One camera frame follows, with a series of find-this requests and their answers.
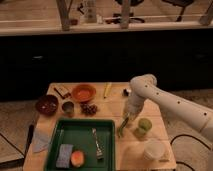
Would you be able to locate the blue sponge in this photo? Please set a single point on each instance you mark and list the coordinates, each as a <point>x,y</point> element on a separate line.
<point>63,158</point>

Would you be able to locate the white plastic container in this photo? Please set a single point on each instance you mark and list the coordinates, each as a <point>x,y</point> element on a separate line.
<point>154,150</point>

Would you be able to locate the green plastic cup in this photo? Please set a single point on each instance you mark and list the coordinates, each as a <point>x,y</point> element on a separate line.
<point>144,125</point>

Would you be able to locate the dark red bowl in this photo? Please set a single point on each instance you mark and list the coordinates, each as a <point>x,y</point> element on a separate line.
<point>47,105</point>

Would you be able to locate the orange bowl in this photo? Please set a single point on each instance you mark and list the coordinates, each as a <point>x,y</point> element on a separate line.
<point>83,93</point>

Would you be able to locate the brown chocolate bar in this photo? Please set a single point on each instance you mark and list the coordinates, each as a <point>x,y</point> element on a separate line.
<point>64,93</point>

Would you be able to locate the bunch of dark grapes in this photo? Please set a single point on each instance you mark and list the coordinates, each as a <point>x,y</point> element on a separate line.
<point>88,109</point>

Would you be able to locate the metal fork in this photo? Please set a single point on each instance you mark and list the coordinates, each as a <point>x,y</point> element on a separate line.
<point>99,153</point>

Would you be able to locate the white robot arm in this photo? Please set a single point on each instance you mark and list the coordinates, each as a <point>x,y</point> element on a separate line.
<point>198,117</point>

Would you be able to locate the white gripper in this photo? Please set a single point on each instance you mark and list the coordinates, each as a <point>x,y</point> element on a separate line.
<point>132,109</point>

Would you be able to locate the green plastic tray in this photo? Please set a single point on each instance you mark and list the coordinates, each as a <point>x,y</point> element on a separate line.
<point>78,132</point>

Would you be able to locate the orange peach fruit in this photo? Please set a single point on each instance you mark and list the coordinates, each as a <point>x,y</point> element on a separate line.
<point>77,158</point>

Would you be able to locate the light blue cloth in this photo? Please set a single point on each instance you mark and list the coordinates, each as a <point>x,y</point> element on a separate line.
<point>40,141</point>

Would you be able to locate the small metal cup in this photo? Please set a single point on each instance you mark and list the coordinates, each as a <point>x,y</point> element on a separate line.
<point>68,108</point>

